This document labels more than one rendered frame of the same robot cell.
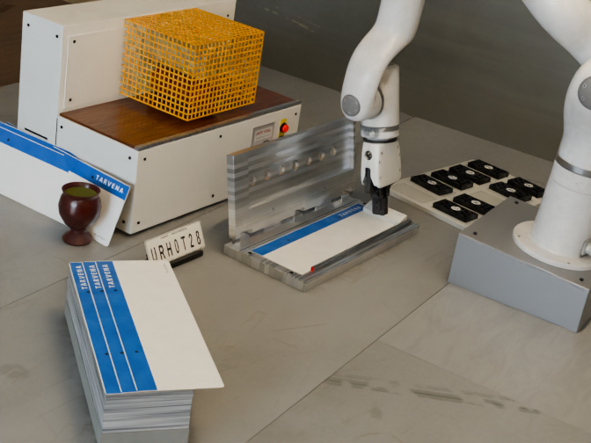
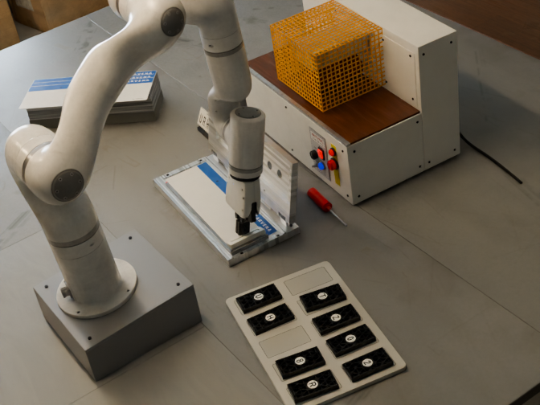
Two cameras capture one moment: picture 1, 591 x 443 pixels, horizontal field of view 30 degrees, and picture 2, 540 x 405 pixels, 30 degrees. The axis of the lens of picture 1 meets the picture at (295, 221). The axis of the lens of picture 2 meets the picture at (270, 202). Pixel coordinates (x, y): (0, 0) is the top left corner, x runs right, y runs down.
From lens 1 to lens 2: 391 cm
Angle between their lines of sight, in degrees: 99
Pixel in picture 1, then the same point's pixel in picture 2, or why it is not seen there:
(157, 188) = (256, 104)
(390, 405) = (21, 199)
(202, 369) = (35, 104)
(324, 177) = (270, 185)
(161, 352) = (55, 93)
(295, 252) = (197, 181)
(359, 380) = not seen: hidden behind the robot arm
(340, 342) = (90, 191)
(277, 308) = (139, 171)
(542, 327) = not seen: hidden behind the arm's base
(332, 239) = (213, 203)
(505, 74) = not seen: outside the picture
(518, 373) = (18, 264)
